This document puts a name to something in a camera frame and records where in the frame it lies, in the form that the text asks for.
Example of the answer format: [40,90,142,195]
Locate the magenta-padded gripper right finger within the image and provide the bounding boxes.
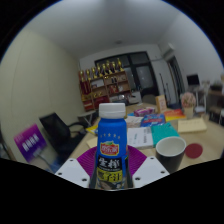
[125,145,170,189]

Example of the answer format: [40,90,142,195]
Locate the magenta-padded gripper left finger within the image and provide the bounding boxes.
[54,147,100,189]

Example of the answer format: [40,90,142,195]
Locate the blue drink bottle white cap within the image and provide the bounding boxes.
[89,102,134,192]

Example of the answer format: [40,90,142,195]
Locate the black mug white inside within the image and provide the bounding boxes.
[155,135,187,174]

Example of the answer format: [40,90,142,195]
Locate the small beige notebook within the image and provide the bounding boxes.
[86,136,99,149]

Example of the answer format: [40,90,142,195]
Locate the white paper sheet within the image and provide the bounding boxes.
[126,126,154,149]

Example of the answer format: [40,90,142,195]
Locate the black office chair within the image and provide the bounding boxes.
[38,112,88,158]

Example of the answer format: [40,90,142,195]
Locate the flat round red coaster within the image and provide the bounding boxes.
[184,143,204,159]

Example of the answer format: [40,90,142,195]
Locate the purple sign board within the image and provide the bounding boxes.
[13,123,48,163]

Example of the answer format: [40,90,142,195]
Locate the orange book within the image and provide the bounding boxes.
[164,108,187,122]

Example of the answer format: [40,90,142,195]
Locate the wide beige notebook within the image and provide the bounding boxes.
[177,117,208,134]

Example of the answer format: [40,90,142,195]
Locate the small standing orange-white box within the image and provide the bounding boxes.
[155,94,168,114]

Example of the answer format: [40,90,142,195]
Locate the pink flowers in white pot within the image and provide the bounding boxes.
[180,92,197,119]

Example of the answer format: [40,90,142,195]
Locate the wooden shelf unit with trophies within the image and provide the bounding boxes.
[78,58,133,112]

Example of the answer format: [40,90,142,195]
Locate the dark glass door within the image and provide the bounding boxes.
[94,51,160,98]

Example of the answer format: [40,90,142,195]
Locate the black computer monitor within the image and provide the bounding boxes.
[186,73,201,87]

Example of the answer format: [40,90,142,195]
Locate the white wall air conditioner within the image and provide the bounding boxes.
[159,43,176,61]

